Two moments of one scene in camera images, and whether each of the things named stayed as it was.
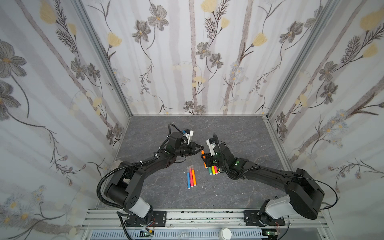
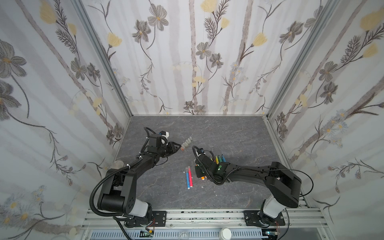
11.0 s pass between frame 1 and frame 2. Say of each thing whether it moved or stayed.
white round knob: stayed
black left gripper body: moved
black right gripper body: moved
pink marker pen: stayed
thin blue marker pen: stayed
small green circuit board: stayed
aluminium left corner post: stayed
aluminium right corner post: stayed
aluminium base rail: stayed
